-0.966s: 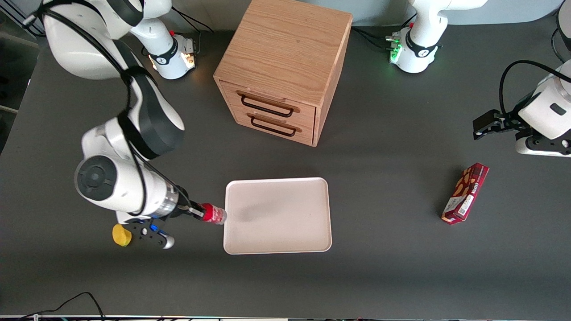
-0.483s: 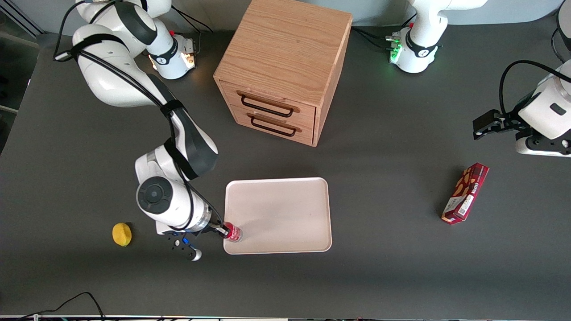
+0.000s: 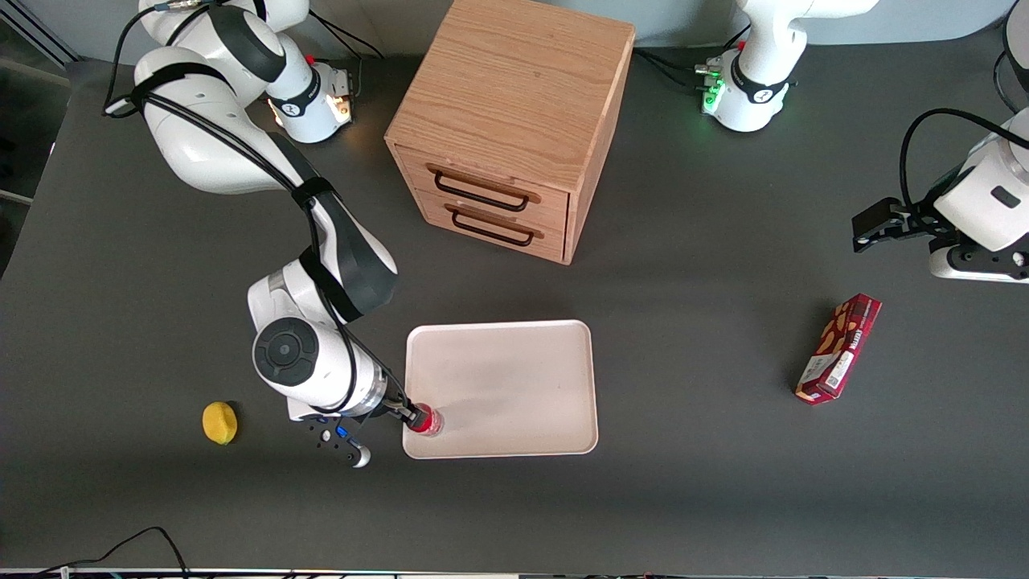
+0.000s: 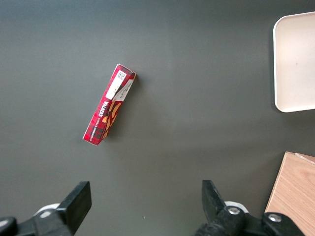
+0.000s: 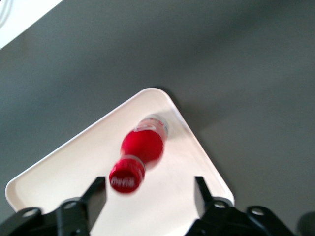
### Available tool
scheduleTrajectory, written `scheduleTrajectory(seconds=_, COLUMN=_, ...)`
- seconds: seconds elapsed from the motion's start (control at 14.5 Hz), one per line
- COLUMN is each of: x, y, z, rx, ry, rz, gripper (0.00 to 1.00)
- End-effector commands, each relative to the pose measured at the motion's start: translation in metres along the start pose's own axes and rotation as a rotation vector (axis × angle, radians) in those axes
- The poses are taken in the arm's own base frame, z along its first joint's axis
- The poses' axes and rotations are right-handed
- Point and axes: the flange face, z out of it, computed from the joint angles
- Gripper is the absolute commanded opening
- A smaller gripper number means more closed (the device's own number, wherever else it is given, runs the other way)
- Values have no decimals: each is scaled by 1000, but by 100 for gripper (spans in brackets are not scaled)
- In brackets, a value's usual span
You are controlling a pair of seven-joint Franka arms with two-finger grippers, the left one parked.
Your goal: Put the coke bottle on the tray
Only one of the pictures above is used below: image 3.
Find black lower drawer handle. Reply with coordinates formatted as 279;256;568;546
445;205;544;248

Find yellow lemon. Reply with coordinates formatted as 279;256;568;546
202;400;240;446

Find black cables at right base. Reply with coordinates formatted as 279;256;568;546
309;8;386;64

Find black cable along right arm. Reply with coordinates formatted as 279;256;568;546
102;0;403;421

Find black upper drawer handle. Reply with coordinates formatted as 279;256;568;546
426;164;542;213

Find black cables at base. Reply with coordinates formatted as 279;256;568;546
633;23;752;91
309;8;386;64

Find black cable at table edge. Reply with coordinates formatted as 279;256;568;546
31;526;191;579

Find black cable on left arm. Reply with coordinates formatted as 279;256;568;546
897;107;1029;212

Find wooden drawer cabinet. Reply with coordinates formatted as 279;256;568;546
384;0;637;266

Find white rectangular tray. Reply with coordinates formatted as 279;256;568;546
402;319;600;460

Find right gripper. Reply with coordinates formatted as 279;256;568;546
368;383;422;433

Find red snack box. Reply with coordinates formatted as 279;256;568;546
794;293;883;406

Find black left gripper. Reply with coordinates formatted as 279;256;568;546
852;197;967;254

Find wooden upper drawer front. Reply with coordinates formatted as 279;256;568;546
392;143;572;236

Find black drawer handle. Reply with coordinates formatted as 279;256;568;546
445;205;544;248
426;164;542;213

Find wooden lower drawer front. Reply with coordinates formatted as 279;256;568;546
412;189;570;264

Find black cables at left base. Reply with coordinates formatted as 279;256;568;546
633;23;752;91

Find wooden drawer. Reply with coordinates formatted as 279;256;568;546
412;189;570;264
392;143;572;236

